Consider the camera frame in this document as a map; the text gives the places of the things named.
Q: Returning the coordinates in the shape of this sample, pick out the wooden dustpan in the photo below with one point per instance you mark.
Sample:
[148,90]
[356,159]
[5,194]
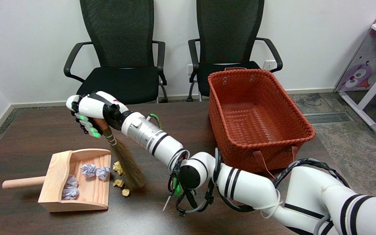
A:
[90,195]

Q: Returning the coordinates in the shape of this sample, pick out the white pink children's desk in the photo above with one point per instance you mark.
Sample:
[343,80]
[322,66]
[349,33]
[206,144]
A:
[359,76]

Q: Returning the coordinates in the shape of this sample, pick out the red woven basket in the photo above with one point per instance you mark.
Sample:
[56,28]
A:
[256,107]

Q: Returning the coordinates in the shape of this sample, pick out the brown straw hand broom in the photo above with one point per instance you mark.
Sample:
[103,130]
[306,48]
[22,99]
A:
[129,166]

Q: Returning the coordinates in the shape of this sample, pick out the white paper ball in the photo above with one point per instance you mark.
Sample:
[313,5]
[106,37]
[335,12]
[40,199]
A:
[103,172]
[88,170]
[70,193]
[71,180]

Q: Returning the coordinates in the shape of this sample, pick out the metal floor vent grille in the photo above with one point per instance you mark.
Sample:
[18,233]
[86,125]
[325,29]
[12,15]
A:
[328,118]

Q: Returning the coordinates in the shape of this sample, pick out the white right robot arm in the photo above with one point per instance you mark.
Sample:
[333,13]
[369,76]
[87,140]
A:
[253,186]

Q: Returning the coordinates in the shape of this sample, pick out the black mesh office chair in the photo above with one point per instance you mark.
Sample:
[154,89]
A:
[119,32]
[227,32]

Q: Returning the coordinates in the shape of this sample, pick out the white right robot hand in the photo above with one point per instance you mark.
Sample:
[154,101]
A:
[93,106]

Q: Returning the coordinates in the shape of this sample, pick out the yellow paper ball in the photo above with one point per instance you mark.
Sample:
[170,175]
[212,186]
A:
[126,192]
[117,167]
[118,182]

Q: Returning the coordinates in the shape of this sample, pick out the white wall socket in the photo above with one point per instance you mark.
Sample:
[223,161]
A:
[190,69]
[269,64]

